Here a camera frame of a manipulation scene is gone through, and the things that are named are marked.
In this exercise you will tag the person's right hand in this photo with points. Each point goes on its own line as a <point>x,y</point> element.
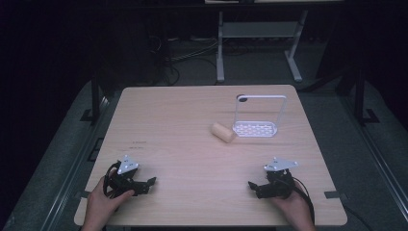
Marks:
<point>293,208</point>

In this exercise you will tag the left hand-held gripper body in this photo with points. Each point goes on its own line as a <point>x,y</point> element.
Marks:
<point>125,179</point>

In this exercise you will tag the beige cylindrical roll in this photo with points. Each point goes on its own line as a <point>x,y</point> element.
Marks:
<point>222,132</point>

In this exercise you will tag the grey tape strip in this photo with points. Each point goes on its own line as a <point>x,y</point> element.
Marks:
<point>333,194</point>
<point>82,194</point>

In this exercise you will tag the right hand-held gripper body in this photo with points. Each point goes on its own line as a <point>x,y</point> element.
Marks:
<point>276,183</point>

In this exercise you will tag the person's left hand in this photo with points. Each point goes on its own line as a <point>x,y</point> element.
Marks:
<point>101,205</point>

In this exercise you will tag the black stand post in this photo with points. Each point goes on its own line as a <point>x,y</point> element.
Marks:
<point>95,96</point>
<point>360,96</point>

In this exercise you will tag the white metal desk frame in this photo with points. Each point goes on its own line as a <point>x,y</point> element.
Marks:
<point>256,29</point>

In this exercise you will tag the aluminium floor rail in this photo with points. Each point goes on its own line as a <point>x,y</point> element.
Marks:
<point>375,154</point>
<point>75,166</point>

